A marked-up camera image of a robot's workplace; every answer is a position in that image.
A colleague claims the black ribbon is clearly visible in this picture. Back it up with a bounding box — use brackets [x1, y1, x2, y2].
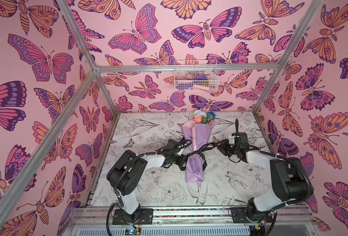
[185, 141, 221, 171]

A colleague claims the pink purple wrapping paper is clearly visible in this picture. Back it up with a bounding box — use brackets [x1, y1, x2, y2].
[181, 120, 212, 183]

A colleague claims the blue fake flower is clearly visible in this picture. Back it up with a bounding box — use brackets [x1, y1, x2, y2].
[207, 112, 216, 121]

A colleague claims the pink fake rose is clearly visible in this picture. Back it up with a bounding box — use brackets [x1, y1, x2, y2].
[193, 115, 204, 124]

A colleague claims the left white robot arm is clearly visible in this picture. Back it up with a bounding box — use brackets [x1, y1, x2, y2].
[107, 139, 192, 224]

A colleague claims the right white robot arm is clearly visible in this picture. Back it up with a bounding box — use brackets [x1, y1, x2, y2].
[218, 119, 314, 223]

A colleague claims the white wire basket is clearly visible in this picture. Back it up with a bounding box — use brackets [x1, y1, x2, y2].
[173, 61, 220, 93]

